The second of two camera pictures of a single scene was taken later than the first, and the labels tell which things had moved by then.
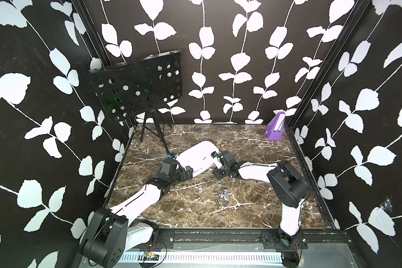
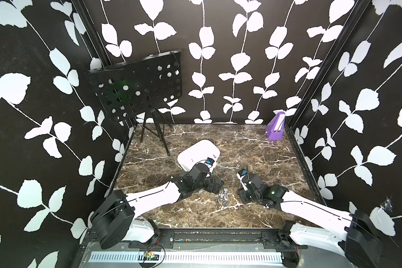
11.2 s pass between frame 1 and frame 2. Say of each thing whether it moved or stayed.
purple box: stayed
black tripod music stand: stayed
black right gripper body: moved
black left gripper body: moved
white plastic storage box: stayed
